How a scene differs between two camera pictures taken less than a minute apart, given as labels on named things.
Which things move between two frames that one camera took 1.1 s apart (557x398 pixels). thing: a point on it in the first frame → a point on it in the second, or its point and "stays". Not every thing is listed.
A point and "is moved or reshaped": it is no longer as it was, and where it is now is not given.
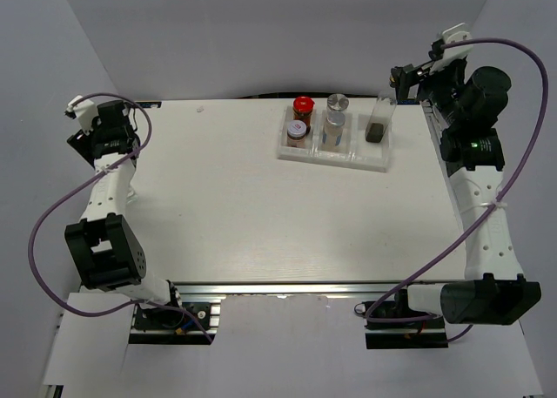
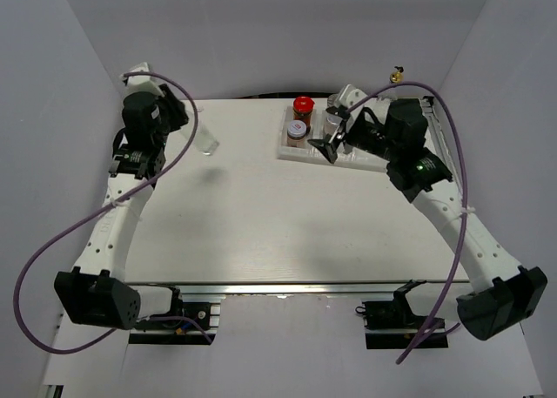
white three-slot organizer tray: (354, 151) stays
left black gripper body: (83, 144) → (171, 116)
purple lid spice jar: (296, 133) stays
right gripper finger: (402, 77) → (328, 148)
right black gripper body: (443, 87) → (368, 138)
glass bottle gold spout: (132, 199) is moved or reshaped
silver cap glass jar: (332, 132) stays
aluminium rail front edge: (285, 289) stays
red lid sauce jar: (302, 110) stays
